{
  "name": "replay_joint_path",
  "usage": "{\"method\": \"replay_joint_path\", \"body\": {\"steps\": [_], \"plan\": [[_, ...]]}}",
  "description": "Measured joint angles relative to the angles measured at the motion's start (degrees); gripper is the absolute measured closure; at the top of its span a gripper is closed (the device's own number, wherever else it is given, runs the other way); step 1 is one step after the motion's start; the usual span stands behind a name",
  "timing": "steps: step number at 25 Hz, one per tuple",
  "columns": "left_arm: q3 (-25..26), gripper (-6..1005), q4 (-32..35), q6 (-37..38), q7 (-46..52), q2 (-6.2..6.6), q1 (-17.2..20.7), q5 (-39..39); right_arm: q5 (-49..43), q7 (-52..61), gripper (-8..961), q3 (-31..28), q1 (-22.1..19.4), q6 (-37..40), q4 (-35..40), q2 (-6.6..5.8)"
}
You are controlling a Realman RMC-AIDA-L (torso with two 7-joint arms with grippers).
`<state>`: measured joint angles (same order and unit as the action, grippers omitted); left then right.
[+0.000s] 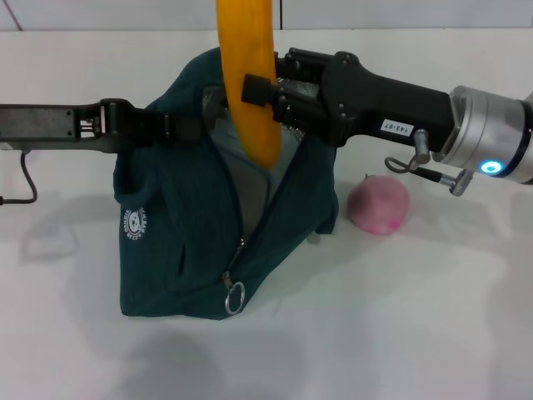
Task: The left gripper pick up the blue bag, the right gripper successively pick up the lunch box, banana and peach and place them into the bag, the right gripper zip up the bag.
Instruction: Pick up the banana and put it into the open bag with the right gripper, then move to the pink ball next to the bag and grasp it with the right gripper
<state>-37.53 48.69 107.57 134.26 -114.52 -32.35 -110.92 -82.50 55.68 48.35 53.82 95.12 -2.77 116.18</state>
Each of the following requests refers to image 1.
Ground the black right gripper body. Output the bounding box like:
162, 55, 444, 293
315, 50, 454, 152

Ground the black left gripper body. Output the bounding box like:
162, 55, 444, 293
0, 101, 104, 154

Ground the yellow banana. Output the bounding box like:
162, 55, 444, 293
215, 0, 282, 170

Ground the clear plastic food container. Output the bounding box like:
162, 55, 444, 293
207, 119, 272, 234

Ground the dark teal insulated lunch bag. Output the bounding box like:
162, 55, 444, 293
113, 46, 340, 322

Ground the pink peach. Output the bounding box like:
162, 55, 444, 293
346, 173, 411, 235

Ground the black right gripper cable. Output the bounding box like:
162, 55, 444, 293
384, 127, 475, 198

